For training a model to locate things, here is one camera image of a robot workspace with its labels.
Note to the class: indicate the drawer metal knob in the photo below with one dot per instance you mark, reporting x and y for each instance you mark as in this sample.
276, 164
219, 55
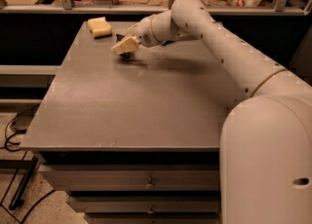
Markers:
150, 184
151, 210

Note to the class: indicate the top drawer metal knob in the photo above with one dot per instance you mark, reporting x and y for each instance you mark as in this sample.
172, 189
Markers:
150, 184

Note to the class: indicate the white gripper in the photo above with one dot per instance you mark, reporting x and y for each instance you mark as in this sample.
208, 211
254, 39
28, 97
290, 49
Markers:
144, 33

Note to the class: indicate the black rxbar chocolate wrapper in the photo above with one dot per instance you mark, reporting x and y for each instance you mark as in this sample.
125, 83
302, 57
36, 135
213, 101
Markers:
126, 55

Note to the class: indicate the yellow sponge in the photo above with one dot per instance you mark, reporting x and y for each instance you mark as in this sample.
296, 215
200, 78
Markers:
99, 27

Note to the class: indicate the black stand leg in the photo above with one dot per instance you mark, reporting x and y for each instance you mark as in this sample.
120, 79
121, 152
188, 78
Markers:
28, 167

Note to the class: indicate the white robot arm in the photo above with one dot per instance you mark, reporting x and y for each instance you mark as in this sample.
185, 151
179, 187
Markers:
266, 140

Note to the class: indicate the grey drawer cabinet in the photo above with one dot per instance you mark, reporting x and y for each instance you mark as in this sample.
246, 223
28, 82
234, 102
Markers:
106, 125

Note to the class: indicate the grey power box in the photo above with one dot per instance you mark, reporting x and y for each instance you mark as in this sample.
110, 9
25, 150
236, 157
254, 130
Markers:
22, 120

